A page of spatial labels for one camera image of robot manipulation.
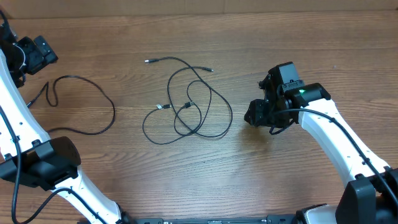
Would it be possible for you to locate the thin black USB cable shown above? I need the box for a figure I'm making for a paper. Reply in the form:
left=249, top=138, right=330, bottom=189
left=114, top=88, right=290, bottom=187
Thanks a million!
left=26, top=75, right=116, bottom=136

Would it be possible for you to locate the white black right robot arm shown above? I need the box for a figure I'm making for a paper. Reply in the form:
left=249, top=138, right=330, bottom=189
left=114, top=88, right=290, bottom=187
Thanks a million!
left=244, top=62, right=397, bottom=224

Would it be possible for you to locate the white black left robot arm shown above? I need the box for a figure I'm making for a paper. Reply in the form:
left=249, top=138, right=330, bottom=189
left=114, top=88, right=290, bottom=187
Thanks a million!
left=1, top=14, right=130, bottom=223

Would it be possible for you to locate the brown cardboard wall panel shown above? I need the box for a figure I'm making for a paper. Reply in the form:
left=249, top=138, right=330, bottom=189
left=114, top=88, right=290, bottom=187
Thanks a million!
left=1, top=0, right=397, bottom=19

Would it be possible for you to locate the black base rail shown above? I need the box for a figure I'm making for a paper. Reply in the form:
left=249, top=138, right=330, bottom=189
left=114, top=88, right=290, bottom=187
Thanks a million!
left=133, top=214, right=302, bottom=224

